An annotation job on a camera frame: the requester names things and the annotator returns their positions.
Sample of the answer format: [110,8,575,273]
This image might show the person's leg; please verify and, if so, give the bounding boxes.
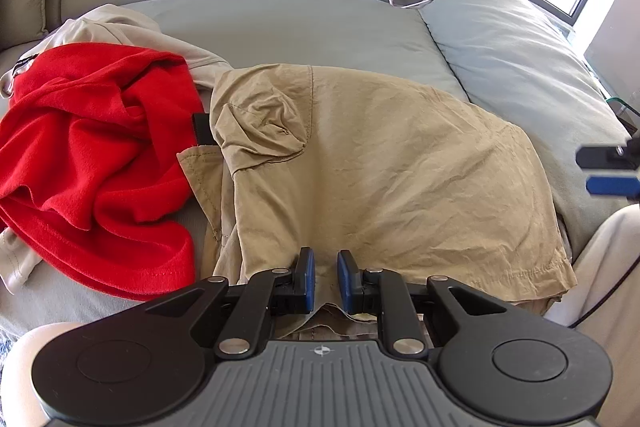
[0,321,76,427]
[542,205,640,427]

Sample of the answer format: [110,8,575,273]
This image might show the glass side table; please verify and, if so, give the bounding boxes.
[602,92,640,132]

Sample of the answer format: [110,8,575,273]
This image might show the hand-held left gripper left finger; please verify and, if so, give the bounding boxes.
[147,247,317,358]

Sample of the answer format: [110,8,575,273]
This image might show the grey sofa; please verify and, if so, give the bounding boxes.
[0,0,636,338]

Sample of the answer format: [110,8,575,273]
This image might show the person's left leg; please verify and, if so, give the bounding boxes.
[0,321,76,427]

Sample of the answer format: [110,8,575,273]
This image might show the khaki cargo pants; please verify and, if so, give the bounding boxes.
[177,63,577,343]

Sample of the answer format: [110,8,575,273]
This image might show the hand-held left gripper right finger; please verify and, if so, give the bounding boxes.
[336,249,511,358]

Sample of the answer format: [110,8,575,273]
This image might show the black cable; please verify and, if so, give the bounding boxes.
[570,257,640,329]

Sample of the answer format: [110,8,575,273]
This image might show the red fleece garment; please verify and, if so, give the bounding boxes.
[0,44,201,303]

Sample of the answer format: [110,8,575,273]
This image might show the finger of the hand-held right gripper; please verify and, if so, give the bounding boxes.
[585,175,640,196]
[576,146,640,168]

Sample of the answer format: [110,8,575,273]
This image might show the person's right leg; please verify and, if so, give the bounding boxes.
[542,205,640,427]

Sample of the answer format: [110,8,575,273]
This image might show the light beige garment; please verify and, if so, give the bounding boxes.
[0,4,233,295]

